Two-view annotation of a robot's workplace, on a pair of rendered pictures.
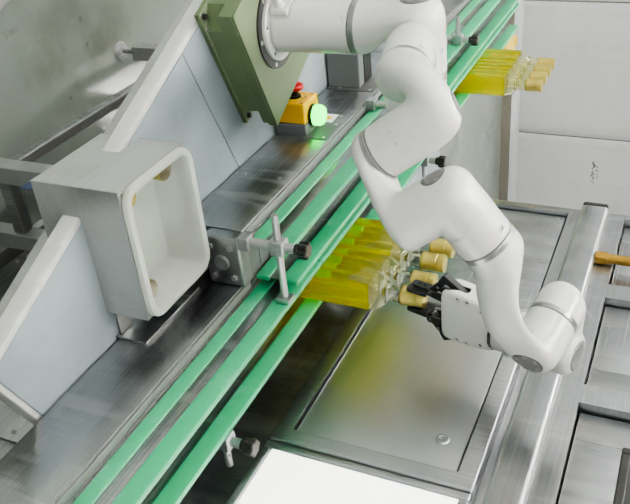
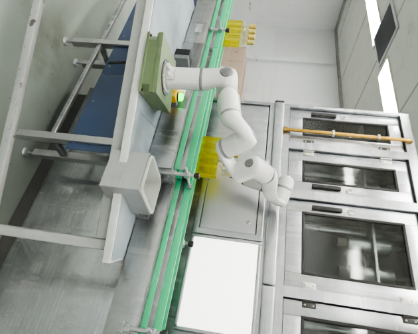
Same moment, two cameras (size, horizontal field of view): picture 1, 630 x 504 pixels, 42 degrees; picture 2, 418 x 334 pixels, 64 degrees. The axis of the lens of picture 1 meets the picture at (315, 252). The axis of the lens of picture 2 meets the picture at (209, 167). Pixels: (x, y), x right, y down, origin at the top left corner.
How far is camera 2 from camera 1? 68 cm
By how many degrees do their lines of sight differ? 27
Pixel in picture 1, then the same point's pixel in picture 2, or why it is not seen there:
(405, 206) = (240, 173)
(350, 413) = (215, 216)
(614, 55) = not seen: outside the picture
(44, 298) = (118, 226)
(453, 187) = (257, 168)
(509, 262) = (274, 182)
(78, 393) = (133, 246)
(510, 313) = (274, 197)
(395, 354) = (224, 187)
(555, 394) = not seen: hidden behind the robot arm
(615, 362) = (295, 175)
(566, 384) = not seen: hidden behind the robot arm
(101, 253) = (131, 201)
